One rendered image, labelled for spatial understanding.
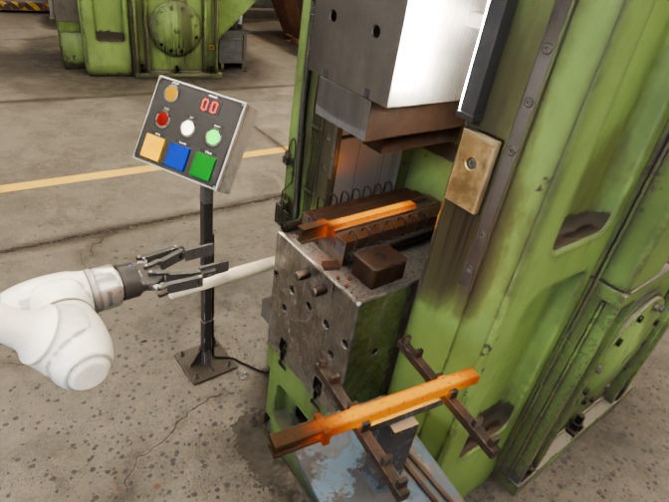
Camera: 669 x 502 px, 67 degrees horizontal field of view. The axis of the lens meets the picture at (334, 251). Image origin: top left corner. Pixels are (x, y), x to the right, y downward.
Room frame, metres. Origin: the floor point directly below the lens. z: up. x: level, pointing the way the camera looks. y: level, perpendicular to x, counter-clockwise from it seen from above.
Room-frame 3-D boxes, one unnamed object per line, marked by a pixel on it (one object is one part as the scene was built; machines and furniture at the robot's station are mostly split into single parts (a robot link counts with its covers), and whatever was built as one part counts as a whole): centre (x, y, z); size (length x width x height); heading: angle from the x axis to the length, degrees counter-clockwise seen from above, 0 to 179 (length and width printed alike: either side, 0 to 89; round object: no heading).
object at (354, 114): (1.34, -0.11, 1.32); 0.42 x 0.20 x 0.10; 132
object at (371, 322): (1.31, -0.16, 0.69); 0.56 x 0.38 x 0.45; 132
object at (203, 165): (1.40, 0.44, 1.01); 0.07 x 0.05 x 0.07; 67
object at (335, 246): (1.34, -0.11, 0.96); 0.42 x 0.20 x 0.09; 132
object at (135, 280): (0.84, 0.40, 1.00); 0.09 x 0.08 x 0.07; 132
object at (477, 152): (1.05, -0.27, 1.27); 0.09 x 0.02 x 0.17; 42
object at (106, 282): (0.79, 0.45, 1.00); 0.09 x 0.06 x 0.09; 42
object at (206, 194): (1.55, 0.47, 0.54); 0.04 x 0.04 x 1.08; 42
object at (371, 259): (1.11, -0.12, 0.95); 0.12 x 0.08 x 0.06; 132
